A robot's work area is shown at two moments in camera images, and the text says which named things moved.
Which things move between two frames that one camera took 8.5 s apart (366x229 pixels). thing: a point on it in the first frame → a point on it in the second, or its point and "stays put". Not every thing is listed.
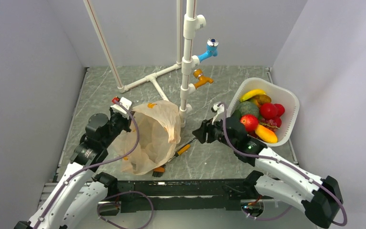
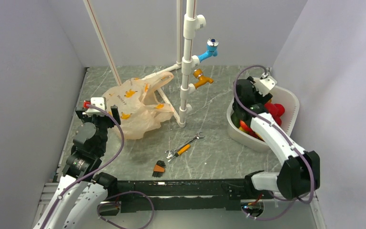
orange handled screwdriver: (180, 151) stays put
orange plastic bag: (159, 125) → (139, 112)
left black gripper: (127, 122) → (86, 117)
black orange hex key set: (159, 171) stays put
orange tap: (198, 73) stays put
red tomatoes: (268, 110) stays put
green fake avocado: (237, 114) stays put
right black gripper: (207, 127) → (261, 99)
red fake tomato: (280, 109) stays put
